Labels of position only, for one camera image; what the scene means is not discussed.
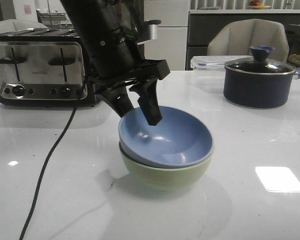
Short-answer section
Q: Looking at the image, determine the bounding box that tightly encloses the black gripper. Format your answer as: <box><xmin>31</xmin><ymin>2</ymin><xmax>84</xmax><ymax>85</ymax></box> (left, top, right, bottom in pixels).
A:
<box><xmin>88</xmin><ymin>59</ymin><xmax>170</xmax><ymax>126</ymax></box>

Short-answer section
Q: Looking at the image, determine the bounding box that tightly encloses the blue bowl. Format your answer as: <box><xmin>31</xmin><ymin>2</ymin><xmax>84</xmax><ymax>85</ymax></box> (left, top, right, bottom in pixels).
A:
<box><xmin>118</xmin><ymin>106</ymin><xmax>214</xmax><ymax>169</ymax></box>

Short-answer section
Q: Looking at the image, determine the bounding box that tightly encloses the green bowl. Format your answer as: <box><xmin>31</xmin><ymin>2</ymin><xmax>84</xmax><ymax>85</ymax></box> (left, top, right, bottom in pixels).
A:
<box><xmin>118</xmin><ymin>144</ymin><xmax>214</xmax><ymax>191</ymax></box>

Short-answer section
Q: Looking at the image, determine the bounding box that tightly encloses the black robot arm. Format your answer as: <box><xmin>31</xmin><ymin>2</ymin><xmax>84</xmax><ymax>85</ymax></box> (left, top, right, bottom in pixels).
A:
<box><xmin>61</xmin><ymin>0</ymin><xmax>170</xmax><ymax>126</ymax></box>

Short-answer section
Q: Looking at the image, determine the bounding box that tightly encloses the white refrigerator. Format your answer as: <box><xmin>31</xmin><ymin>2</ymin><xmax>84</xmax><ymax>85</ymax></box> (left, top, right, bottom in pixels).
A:
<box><xmin>143</xmin><ymin>0</ymin><xmax>191</xmax><ymax>71</ymax></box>

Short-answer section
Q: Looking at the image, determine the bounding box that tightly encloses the clear plastic food container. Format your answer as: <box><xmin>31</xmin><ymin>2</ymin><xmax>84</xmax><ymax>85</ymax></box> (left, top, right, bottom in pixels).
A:
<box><xmin>190</xmin><ymin>55</ymin><xmax>250</xmax><ymax>94</ymax></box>

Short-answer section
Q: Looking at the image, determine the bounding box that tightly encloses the dark kitchen counter cabinet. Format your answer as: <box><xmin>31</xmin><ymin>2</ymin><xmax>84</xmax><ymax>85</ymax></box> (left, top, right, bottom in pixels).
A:
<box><xmin>185</xmin><ymin>9</ymin><xmax>300</xmax><ymax>70</ymax></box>

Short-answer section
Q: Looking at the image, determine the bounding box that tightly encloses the black and chrome toaster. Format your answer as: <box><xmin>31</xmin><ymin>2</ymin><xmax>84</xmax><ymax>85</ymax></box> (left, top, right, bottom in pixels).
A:
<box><xmin>0</xmin><ymin>28</ymin><xmax>99</xmax><ymax>107</ymax></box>

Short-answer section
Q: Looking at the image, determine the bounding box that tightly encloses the beige chair right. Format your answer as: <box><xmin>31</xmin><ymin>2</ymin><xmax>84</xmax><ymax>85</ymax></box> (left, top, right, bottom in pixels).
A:
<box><xmin>207</xmin><ymin>18</ymin><xmax>290</xmax><ymax>62</ymax></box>

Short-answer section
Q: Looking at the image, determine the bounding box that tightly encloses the beige chair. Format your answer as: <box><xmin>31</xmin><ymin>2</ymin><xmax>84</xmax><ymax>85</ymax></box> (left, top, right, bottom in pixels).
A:
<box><xmin>207</xmin><ymin>18</ymin><xmax>290</xmax><ymax>62</ymax></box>
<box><xmin>0</xmin><ymin>19</ymin><xmax>47</xmax><ymax>34</ymax></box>

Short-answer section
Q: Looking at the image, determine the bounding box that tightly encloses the dark blue saucepan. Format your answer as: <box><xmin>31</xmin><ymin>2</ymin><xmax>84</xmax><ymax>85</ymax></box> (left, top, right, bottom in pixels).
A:
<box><xmin>223</xmin><ymin>64</ymin><xmax>300</xmax><ymax>109</ymax></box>

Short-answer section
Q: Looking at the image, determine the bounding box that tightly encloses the glass pot lid blue knob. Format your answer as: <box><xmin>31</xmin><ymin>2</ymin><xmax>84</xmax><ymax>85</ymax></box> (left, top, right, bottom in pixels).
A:
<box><xmin>224</xmin><ymin>45</ymin><xmax>296</xmax><ymax>75</ymax></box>

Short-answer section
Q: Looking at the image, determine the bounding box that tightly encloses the beige chair left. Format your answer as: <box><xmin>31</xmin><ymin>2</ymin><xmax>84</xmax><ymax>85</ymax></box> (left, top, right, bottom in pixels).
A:
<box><xmin>0</xmin><ymin>19</ymin><xmax>47</xmax><ymax>34</ymax></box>

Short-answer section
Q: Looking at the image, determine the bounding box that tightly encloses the fruit plate on counter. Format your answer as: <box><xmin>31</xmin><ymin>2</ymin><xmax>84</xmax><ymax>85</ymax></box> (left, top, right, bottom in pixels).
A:
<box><xmin>247</xmin><ymin>0</ymin><xmax>271</xmax><ymax>10</ymax></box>

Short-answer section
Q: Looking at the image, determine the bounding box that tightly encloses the brown object behind pot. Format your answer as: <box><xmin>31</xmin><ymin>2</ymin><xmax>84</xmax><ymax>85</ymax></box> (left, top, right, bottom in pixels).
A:
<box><xmin>288</xmin><ymin>54</ymin><xmax>300</xmax><ymax>67</ymax></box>

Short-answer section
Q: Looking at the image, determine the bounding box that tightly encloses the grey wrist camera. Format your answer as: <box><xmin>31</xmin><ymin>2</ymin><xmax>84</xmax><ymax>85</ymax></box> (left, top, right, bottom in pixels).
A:
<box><xmin>135</xmin><ymin>19</ymin><xmax>162</xmax><ymax>45</ymax></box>

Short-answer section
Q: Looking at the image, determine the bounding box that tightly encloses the black cable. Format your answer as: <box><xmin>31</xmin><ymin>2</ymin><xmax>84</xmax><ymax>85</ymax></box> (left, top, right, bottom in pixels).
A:
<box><xmin>18</xmin><ymin>72</ymin><xmax>90</xmax><ymax>240</ymax></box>

